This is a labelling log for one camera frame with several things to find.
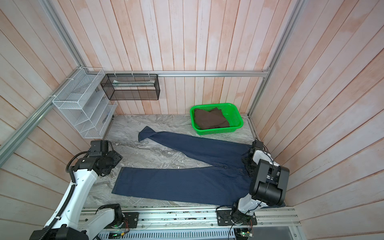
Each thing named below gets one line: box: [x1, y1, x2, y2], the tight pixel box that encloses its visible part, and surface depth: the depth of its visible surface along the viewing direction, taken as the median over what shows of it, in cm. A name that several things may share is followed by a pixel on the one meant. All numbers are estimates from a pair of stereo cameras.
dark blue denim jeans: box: [112, 126, 252, 206], surface depth 89 cm
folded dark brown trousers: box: [194, 107, 230, 129], surface depth 110 cm
